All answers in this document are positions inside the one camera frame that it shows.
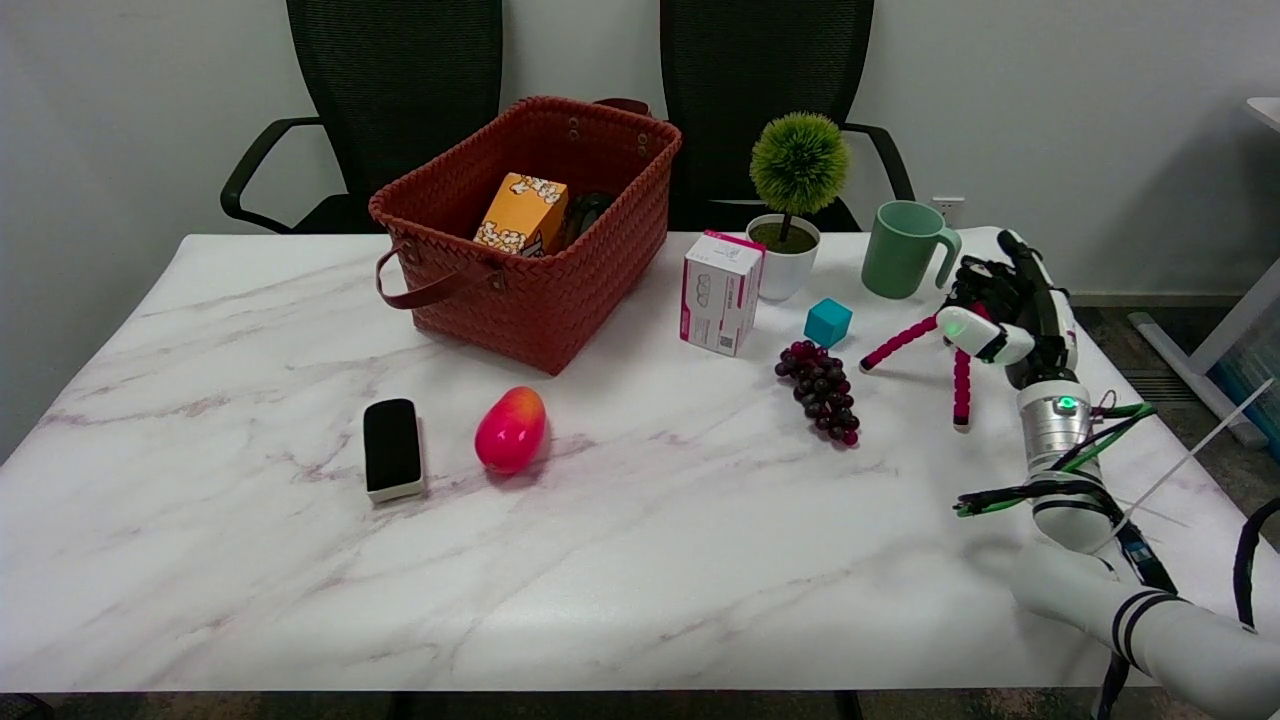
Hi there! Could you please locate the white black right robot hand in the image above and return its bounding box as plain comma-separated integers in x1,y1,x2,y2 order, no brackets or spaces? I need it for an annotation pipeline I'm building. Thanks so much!
936,229,1082,391

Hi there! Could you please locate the pink black flexible tripod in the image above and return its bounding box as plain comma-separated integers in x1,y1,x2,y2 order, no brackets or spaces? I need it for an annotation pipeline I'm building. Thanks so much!
859,256,1003,433

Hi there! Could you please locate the green ceramic mug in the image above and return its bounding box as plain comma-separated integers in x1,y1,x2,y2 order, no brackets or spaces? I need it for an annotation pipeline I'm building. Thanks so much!
861,200,963,301

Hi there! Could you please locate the white side desk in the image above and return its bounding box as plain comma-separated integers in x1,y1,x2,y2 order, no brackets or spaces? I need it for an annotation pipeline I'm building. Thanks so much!
1128,97,1280,450

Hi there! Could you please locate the white zip tie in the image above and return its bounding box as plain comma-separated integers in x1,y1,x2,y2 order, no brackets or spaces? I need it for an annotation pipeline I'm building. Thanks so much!
1088,377,1277,553

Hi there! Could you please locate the teal cube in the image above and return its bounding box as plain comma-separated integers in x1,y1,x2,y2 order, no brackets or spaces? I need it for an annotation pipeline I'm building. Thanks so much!
803,297,854,350

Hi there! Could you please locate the dark purple grape bunch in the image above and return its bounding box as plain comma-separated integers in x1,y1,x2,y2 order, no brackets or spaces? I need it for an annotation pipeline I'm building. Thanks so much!
775,340,861,447

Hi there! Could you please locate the blue box under desk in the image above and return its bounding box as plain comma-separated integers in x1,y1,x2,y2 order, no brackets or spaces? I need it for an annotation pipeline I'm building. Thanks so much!
1208,300,1280,461

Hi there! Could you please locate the green ball potted plant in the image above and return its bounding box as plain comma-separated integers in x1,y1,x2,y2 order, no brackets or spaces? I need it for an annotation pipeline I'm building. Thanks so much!
746,112,852,304

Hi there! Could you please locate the pink white carton box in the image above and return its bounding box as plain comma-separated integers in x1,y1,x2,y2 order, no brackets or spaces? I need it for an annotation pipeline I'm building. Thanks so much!
680,230,767,358

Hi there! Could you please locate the black mesh office chair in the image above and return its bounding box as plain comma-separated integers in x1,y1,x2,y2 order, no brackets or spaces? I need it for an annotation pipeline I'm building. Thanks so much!
659,0,917,234
220,0,504,236

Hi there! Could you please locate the dark object in basket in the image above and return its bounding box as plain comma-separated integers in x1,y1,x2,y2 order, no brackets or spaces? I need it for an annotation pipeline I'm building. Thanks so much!
558,191,617,251

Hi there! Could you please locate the red woven basket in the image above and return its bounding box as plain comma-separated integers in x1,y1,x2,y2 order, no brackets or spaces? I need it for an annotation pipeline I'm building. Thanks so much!
368,96,684,377

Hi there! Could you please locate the orange popcorn box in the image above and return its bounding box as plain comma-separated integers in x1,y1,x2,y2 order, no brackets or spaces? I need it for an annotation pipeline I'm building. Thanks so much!
473,173,570,259

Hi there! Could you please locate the red yellow mango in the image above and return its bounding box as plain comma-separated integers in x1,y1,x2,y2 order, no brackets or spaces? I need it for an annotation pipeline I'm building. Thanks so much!
474,386,548,475

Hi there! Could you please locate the black whiteboard eraser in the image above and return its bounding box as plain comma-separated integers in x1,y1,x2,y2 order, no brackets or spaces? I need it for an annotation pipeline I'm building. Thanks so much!
362,398,427,504

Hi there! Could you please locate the green black cable bundle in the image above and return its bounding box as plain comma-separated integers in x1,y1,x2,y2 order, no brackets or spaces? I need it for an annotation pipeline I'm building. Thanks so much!
952,398,1181,595

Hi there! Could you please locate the thick black cable loop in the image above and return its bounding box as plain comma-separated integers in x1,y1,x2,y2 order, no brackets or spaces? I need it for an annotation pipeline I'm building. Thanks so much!
1232,497,1280,633

